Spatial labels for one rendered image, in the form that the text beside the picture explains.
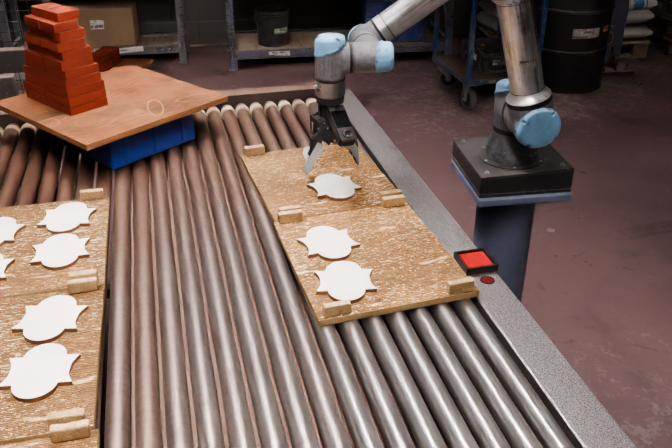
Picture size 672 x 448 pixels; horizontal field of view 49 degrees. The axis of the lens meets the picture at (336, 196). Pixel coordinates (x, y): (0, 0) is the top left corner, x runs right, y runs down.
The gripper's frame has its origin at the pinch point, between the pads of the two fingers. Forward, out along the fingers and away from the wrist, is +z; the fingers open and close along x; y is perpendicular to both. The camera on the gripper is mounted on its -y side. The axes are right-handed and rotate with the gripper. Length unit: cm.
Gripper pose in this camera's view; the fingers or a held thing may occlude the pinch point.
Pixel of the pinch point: (333, 171)
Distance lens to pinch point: 191.3
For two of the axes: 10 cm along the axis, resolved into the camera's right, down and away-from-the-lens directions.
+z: 0.0, 8.9, 4.6
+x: -9.1, 1.9, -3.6
